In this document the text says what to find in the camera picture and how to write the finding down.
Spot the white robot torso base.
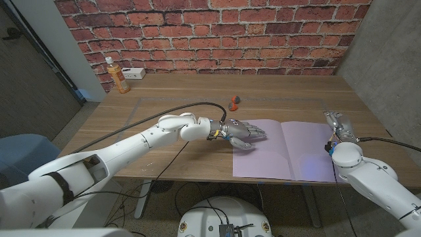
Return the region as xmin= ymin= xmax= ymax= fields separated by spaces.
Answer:
xmin=176 ymin=196 xmax=274 ymax=237

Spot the orange tea bottle white cap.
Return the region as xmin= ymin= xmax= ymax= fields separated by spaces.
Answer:
xmin=105 ymin=56 xmax=131 ymax=94

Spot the purple file folder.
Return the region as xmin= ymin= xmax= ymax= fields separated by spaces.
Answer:
xmin=232 ymin=118 xmax=346 ymax=184

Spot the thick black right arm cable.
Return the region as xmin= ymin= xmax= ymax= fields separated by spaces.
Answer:
xmin=357 ymin=136 xmax=421 ymax=149

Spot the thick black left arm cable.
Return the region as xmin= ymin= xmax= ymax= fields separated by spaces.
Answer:
xmin=70 ymin=101 xmax=228 ymax=155

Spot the small grey electronics box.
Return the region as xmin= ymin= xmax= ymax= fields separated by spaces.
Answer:
xmin=218 ymin=223 xmax=235 ymax=237

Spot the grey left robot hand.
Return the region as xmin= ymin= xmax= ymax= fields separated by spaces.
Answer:
xmin=218 ymin=118 xmax=267 ymax=151

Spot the black round floor disc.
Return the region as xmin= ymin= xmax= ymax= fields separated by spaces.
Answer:
xmin=151 ymin=180 xmax=174 ymax=194

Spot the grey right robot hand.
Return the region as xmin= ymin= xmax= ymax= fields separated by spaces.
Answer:
xmin=323 ymin=111 xmax=358 ymax=144

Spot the red brick print backdrop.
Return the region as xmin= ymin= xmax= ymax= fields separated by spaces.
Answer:
xmin=53 ymin=0 xmax=374 ymax=93

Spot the white power strip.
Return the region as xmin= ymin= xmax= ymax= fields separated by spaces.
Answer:
xmin=121 ymin=67 xmax=147 ymax=80

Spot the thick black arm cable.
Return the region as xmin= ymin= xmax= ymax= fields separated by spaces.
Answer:
xmin=70 ymin=101 xmax=228 ymax=155
xmin=357 ymin=136 xmax=421 ymax=149

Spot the blue chair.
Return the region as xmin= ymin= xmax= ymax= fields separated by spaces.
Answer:
xmin=0 ymin=133 xmax=62 ymax=180

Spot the grey metal table leg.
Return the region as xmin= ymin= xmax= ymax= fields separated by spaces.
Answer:
xmin=134 ymin=179 xmax=155 ymax=221
xmin=301 ymin=184 xmax=322 ymax=228

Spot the black door handle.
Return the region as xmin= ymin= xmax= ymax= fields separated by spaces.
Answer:
xmin=1 ymin=26 xmax=22 ymax=41

